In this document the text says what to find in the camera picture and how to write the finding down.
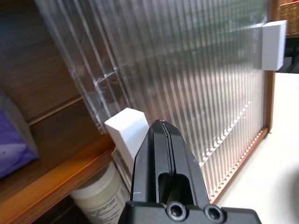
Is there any wooden cabinet with shelf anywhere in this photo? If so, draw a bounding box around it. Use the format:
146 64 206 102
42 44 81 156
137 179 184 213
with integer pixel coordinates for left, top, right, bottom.
0 0 281 224

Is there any white plastic bottle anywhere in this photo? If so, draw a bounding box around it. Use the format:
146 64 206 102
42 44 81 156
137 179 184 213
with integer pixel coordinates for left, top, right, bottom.
69 160 132 224

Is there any wicker chair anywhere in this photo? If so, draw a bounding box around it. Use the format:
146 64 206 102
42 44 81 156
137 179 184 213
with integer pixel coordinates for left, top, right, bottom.
279 0 299 37

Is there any white door handle block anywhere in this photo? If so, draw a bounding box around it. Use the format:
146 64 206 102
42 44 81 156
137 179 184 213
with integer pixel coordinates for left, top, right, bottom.
104 107 150 164
260 20 287 70

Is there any ribbed clear sliding door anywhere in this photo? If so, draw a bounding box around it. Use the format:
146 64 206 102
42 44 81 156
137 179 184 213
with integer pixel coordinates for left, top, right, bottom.
88 0 270 204
35 0 267 206

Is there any purple plastic bag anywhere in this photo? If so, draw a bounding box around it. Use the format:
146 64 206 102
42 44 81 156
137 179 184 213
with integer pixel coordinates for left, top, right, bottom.
0 88 41 180

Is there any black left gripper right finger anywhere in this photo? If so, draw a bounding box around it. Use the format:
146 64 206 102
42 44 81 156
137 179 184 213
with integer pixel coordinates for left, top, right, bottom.
163 119 210 206

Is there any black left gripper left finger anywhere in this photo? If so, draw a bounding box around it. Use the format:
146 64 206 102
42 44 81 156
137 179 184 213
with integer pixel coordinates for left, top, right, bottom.
130 119 173 205

